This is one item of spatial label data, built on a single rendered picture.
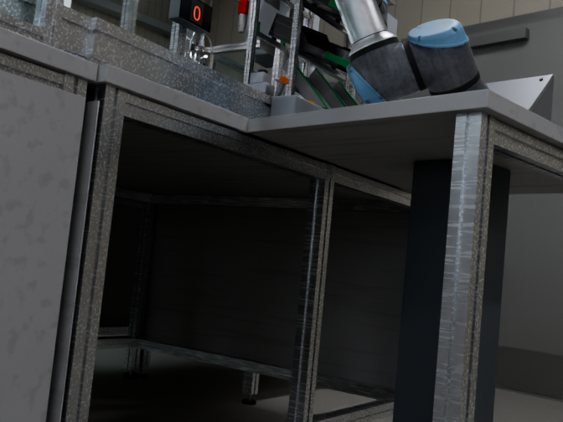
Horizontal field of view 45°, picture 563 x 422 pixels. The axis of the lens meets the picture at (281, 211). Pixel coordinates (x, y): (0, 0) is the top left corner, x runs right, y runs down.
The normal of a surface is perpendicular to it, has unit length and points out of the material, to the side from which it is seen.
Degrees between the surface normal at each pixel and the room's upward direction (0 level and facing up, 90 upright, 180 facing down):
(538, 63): 90
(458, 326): 90
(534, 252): 90
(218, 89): 90
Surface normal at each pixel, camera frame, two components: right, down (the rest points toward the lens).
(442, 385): -0.70, -0.13
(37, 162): 0.82, 0.04
